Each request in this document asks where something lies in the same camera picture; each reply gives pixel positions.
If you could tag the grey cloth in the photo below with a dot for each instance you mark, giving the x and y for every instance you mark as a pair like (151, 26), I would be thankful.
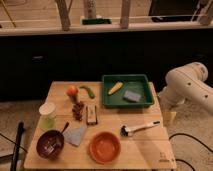
(75, 136)

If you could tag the brown grape bunch toy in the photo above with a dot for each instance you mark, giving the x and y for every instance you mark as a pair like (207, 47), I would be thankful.
(77, 110)

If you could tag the green chili pepper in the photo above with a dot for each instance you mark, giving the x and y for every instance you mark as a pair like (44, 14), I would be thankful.
(89, 91)

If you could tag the green plastic tray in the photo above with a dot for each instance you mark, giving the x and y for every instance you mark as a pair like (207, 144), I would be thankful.
(137, 83)

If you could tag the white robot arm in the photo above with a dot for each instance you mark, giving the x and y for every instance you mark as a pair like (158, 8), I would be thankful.
(185, 83)

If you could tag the dark brown bowl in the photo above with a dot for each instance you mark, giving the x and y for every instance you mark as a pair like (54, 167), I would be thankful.
(43, 147)

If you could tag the orange tomato toy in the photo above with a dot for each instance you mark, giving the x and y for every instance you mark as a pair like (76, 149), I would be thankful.
(72, 91)

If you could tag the brown wooden block toy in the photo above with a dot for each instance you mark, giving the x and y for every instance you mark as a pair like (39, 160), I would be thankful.
(91, 115)

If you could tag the green base object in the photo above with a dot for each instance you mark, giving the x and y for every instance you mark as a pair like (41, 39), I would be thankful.
(96, 21)

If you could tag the black pole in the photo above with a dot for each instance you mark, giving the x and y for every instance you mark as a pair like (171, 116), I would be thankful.
(15, 156)

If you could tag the red bowl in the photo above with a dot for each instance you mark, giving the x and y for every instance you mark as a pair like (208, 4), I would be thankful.
(104, 147)

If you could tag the metal spoon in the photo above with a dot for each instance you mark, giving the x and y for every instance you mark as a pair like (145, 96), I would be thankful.
(57, 137)

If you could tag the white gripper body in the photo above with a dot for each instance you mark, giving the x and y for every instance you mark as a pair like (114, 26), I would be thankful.
(168, 117)

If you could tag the yellow corn cob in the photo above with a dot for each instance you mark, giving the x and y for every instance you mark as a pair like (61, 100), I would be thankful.
(115, 88)

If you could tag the clear cup with lid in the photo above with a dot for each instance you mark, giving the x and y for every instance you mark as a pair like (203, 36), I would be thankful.
(47, 116)

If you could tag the blue sponge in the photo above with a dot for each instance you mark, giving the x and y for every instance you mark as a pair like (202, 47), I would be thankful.
(132, 96)

